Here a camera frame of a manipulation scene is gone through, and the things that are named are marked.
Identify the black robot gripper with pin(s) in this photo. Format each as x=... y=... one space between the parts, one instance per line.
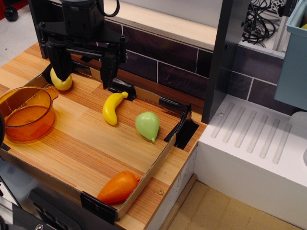
x=78 y=27

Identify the orange transparent plastic pot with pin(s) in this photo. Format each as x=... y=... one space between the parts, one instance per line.
x=28 y=112

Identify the cardboard fence with black tape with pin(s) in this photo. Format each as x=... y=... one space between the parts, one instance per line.
x=83 y=152

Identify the yellow toy banana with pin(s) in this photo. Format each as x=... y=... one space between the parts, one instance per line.
x=110 y=105

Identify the black chair caster wheel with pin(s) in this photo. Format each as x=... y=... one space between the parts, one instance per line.
x=11 y=14

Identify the green toy pear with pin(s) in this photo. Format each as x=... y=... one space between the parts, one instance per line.
x=147 y=124

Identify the orange toy carrot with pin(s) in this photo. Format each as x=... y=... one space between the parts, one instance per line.
x=119 y=188

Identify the white dish drainer sink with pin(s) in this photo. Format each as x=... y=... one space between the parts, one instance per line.
x=256 y=155

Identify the teal plastic bin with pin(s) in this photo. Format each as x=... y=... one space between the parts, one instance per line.
x=292 y=84

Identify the dark grey vertical post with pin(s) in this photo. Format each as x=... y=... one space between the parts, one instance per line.
x=229 y=34

